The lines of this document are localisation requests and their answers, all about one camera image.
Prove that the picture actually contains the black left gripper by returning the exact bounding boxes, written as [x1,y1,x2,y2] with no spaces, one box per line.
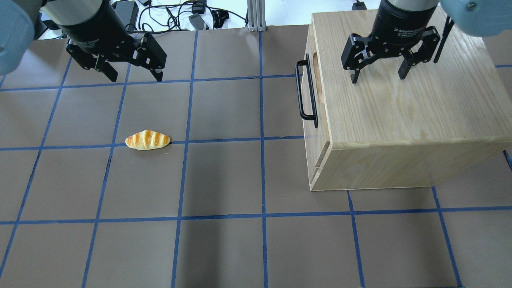
[58,0,167,82]

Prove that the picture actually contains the toy bread loaf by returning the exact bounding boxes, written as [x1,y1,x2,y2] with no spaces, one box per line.
[125,130,171,151]

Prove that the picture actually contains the light wooden drawer cabinet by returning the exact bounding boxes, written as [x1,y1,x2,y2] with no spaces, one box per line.
[303,10,512,191]

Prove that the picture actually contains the aluminium profile post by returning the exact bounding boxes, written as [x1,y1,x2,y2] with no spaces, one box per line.
[247,0,267,32]

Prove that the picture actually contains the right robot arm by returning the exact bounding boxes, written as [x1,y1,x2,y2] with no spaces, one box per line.
[341,0,512,83]

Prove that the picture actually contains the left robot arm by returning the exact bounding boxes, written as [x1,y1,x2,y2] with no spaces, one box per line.
[0,0,167,82]

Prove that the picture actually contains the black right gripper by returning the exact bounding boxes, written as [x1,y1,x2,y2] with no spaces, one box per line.
[341,0,441,84]

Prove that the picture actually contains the black power adapter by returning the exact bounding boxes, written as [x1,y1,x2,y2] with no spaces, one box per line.
[112,0,139,29]

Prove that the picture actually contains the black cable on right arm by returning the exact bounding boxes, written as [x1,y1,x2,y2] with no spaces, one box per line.
[434,16,455,64]

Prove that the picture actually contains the grey power brick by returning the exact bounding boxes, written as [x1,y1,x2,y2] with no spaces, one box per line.
[188,13,210,30]

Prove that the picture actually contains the black upper drawer handle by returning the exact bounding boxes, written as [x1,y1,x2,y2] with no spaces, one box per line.
[295,54,319,128]

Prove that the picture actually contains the tangled black cables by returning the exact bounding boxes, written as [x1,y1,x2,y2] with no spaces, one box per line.
[132,0,248,34]

